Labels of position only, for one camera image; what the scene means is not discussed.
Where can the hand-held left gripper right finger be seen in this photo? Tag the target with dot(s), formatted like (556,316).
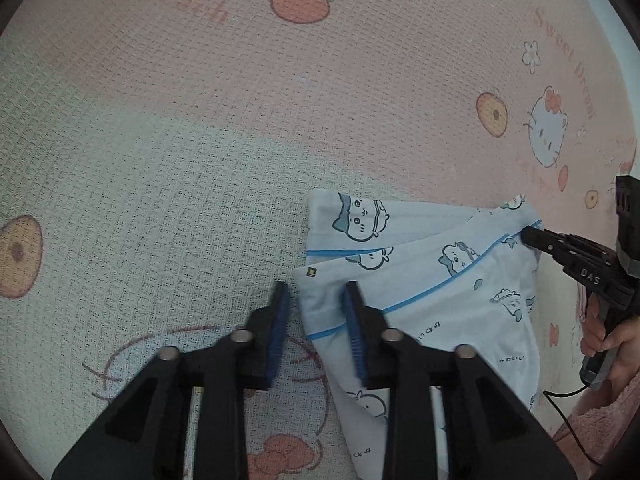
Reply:
(355,330)

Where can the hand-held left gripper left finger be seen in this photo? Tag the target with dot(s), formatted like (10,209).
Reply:
(277,330)

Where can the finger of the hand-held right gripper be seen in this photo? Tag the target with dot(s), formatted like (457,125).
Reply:
(580,245)
(532,236)

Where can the light blue printed pants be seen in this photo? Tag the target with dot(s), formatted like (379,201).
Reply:
(450,310)

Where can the person's right hand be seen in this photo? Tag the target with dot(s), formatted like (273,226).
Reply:
(625,340)

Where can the pink cartoon cat printed blanket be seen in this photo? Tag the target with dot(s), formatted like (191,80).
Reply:
(200,135)

